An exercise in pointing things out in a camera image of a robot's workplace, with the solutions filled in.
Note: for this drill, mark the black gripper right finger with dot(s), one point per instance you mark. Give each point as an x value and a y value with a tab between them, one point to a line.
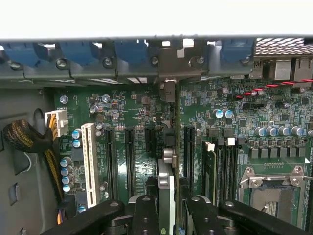
200	215

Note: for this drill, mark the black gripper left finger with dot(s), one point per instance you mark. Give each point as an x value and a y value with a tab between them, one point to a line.
144	215

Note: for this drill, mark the black RAM slot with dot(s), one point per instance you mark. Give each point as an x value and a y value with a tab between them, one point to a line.
231	171
220	171

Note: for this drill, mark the long black expansion slot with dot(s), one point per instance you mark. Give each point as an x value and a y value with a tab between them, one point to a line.
189	151
130	159
111	159

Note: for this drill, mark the short black expansion slot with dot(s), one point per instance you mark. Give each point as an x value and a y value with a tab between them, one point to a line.
149	139

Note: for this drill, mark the white expansion slot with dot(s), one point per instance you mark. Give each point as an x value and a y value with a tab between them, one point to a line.
89	159

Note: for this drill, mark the blue slot retention clip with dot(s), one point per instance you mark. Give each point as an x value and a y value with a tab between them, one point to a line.
78	52
236	50
22	54
130	52

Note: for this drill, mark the CPU socket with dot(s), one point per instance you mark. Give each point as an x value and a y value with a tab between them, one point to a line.
274	200

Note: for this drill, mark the green motherboard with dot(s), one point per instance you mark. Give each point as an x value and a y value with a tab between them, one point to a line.
127	107

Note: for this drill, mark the thin metal locking lever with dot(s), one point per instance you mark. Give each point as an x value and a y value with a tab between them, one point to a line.
307	178

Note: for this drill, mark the white power connector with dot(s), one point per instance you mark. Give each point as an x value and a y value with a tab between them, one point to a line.
60	120

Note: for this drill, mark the silver rear port block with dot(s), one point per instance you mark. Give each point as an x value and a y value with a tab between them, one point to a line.
281	69
259	69
303	69

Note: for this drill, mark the open black PC case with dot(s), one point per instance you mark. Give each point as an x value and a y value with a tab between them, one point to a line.
19	102

